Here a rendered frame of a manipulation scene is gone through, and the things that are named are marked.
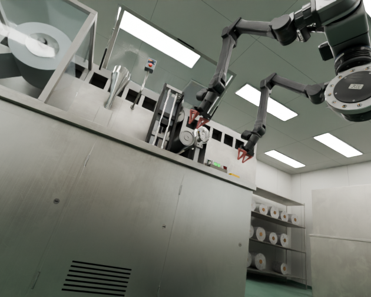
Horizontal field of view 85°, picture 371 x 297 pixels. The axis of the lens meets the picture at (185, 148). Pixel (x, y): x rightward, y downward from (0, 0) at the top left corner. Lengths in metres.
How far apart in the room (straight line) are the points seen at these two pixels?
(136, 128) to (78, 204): 0.94
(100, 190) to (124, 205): 0.13
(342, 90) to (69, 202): 1.19
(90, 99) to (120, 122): 0.29
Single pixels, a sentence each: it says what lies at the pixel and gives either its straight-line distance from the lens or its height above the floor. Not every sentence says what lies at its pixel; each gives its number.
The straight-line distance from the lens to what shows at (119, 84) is 1.61.
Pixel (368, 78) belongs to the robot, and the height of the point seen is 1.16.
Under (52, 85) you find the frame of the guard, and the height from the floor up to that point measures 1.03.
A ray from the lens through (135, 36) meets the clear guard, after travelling 1.92.
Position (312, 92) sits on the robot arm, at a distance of 1.43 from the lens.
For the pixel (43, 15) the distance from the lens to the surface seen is 1.49.
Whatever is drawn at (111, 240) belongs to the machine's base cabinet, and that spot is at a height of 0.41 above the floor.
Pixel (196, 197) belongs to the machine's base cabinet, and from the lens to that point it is 1.17.
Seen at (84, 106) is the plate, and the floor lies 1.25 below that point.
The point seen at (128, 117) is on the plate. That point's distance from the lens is 1.80.
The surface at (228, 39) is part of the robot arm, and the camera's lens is 1.35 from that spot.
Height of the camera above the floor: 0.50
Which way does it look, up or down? 23 degrees up
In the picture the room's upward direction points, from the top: 13 degrees clockwise
